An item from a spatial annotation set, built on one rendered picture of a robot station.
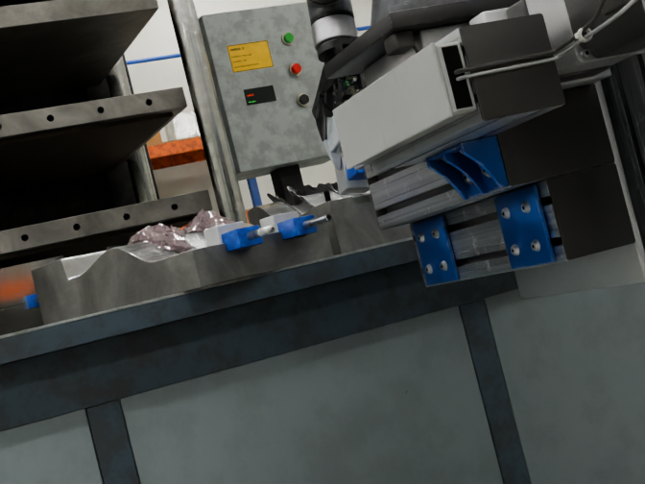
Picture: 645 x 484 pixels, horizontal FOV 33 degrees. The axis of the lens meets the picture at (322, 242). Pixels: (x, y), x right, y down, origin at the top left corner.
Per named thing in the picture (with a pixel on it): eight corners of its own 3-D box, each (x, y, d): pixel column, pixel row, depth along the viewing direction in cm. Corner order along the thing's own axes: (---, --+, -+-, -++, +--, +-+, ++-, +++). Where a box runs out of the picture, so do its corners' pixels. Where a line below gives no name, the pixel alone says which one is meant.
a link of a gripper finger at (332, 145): (333, 157, 174) (336, 104, 177) (321, 169, 180) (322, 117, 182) (351, 160, 175) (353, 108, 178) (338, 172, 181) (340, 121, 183)
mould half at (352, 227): (474, 222, 187) (455, 146, 187) (341, 254, 176) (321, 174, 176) (353, 256, 232) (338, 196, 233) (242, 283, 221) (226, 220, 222)
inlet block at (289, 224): (345, 232, 162) (336, 197, 162) (321, 237, 159) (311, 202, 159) (291, 248, 172) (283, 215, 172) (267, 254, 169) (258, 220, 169)
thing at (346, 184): (398, 168, 172) (393, 135, 173) (370, 170, 170) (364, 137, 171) (366, 192, 184) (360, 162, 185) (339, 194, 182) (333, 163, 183)
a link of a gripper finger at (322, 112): (317, 137, 179) (320, 88, 182) (314, 140, 181) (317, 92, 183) (344, 142, 181) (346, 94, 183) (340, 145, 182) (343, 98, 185)
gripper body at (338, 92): (340, 103, 175) (327, 35, 178) (321, 122, 183) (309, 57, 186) (382, 102, 178) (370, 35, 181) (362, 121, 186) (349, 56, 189)
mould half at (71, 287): (333, 255, 171) (317, 188, 172) (201, 286, 154) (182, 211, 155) (167, 302, 209) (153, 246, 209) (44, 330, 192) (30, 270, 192)
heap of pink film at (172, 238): (264, 237, 178) (252, 191, 178) (175, 255, 166) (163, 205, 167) (179, 264, 198) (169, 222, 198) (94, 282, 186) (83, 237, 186)
